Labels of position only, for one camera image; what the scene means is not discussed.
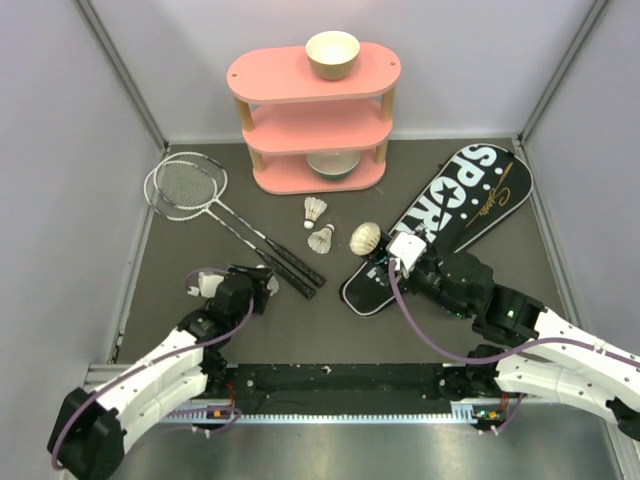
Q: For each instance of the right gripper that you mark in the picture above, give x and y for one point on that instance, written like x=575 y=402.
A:
x=406 y=282

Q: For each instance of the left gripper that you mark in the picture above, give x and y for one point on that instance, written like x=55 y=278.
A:
x=259 y=291

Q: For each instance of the white shuttlecock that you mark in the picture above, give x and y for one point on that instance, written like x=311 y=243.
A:
x=273 y=284
x=320 y=241
x=313 y=208

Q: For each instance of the black shuttlecock tube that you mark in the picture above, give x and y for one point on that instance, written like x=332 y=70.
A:
x=371 y=242

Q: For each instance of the white shuttlecock top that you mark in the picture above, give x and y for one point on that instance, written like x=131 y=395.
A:
x=313 y=208

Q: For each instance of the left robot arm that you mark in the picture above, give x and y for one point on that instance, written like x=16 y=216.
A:
x=95 y=428

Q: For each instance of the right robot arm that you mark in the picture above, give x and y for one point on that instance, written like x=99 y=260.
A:
x=531 y=349

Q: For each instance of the badminton racket lower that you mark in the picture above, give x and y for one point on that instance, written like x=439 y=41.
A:
x=170 y=200

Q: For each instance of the badminton racket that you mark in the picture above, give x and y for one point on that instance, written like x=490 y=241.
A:
x=200 y=175
x=170 y=200

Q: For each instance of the badminton racket upper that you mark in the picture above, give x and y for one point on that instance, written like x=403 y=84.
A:
x=200 y=175

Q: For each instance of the black racket bag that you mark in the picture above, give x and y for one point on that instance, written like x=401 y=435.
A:
x=475 y=190

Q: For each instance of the green bowl on bottom shelf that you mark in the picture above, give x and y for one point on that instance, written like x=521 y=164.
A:
x=333 y=166

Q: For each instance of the pink three-tier shelf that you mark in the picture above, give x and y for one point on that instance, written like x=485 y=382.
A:
x=288 y=112

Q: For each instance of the cream bowl on top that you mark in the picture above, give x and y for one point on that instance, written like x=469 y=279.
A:
x=332 y=54

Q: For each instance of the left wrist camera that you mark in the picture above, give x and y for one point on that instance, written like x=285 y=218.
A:
x=204 y=283

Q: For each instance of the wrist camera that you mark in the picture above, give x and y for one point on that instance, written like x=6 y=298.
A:
x=406 y=249
x=204 y=283

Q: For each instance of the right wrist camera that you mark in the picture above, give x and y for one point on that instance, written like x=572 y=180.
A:
x=406 y=249

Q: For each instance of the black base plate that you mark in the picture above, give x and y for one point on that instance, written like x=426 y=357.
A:
x=346 y=389

